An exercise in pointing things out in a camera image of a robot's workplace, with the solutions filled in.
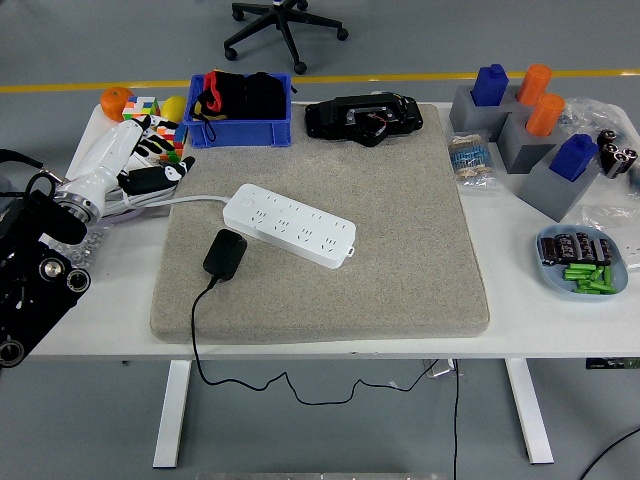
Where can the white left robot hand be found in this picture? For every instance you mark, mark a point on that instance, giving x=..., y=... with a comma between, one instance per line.
x=107, y=150

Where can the black plug adapter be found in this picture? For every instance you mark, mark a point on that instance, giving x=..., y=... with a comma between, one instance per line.
x=225, y=255

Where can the white power strip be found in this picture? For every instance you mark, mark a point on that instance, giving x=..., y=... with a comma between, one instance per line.
x=290, y=225

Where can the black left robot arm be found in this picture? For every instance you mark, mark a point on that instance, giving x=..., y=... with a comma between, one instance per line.
x=30, y=280

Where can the orange fruit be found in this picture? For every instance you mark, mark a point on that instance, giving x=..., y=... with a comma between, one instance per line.
x=114, y=102

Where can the multicolour puzzle cube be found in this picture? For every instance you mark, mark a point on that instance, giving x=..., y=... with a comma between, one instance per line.
x=140, y=106
x=177, y=136

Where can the yellow lemon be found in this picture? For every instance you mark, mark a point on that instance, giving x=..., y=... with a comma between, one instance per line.
x=172, y=107

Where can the blue plastic bin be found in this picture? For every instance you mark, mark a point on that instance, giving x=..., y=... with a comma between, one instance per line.
x=240, y=134

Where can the black fabric bundle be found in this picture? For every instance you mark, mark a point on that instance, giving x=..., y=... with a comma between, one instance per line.
x=260, y=97

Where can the black office chair base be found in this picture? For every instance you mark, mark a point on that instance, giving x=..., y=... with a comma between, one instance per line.
x=285, y=22

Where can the black mechanical device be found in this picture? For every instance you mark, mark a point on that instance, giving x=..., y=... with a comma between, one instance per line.
x=330, y=117

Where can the white table leg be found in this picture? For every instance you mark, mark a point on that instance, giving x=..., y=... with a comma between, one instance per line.
x=172, y=415
x=530, y=415

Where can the grey-brown mat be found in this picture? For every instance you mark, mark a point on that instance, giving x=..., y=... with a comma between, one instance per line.
x=375, y=250

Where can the grey block holder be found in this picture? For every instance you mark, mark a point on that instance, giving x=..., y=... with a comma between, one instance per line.
x=465, y=117
x=545, y=192
x=520, y=150

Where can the clear bag of resistors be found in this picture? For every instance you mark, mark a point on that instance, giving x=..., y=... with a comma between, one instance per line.
x=470, y=160

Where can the blue block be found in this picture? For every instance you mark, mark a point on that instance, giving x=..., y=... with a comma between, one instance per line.
x=490, y=87
x=572, y=157

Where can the orange cylinder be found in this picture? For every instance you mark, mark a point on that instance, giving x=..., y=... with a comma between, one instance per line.
x=545, y=115
x=534, y=85

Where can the pale blue plate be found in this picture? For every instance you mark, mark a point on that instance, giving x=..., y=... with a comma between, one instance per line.
x=550, y=280

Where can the clear plastic bag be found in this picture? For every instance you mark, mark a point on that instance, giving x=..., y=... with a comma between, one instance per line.
x=590, y=112
x=607, y=215

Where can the green battery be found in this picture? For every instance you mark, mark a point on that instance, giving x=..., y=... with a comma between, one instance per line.
x=592, y=290
x=577, y=275
x=608, y=276
x=596, y=275
x=580, y=269

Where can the black table control panel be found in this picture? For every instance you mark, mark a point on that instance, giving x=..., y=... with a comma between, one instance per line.
x=610, y=363

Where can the silver bracket under table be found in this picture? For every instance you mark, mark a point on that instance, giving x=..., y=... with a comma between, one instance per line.
x=440, y=368

